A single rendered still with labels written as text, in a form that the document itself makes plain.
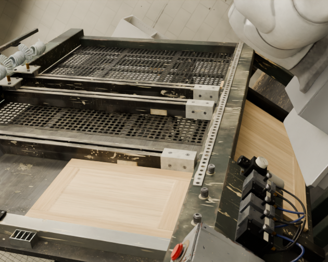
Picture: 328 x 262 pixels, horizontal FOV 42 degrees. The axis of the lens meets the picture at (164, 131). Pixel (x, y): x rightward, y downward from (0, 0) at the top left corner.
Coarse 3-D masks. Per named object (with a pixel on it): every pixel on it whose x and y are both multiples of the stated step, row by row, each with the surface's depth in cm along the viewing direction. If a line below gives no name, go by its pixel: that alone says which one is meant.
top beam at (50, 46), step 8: (64, 32) 296; (72, 32) 296; (80, 32) 300; (56, 40) 280; (64, 40) 279; (72, 40) 289; (48, 48) 264; (56, 48) 269; (64, 48) 279; (72, 48) 291; (32, 56) 251; (40, 56) 251; (48, 56) 260; (56, 56) 270; (64, 56) 280; (24, 64) 238; (32, 64) 243; (40, 64) 252; (48, 64) 261; (16, 72) 229; (40, 72) 253; (0, 88) 216; (0, 96) 217
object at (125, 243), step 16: (0, 224) 128; (16, 224) 128; (32, 224) 128; (48, 224) 128; (64, 224) 127; (48, 240) 127; (64, 240) 125; (80, 240) 123; (96, 240) 121; (112, 240) 121; (128, 240) 121; (144, 240) 120; (160, 240) 120; (144, 256) 120; (160, 256) 118
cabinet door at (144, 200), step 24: (72, 168) 158; (96, 168) 157; (120, 168) 157; (144, 168) 157; (48, 192) 145; (72, 192) 145; (96, 192) 145; (120, 192) 145; (144, 192) 144; (168, 192) 144; (48, 216) 134; (72, 216) 134; (96, 216) 134; (120, 216) 134; (144, 216) 133; (168, 216) 132
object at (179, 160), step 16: (16, 144) 168; (32, 144) 166; (48, 144) 164; (64, 144) 164; (80, 144) 165; (96, 144) 163; (112, 144) 163; (96, 160) 162; (112, 160) 160; (128, 160) 159; (144, 160) 157; (160, 160) 155; (176, 160) 153; (192, 160) 151
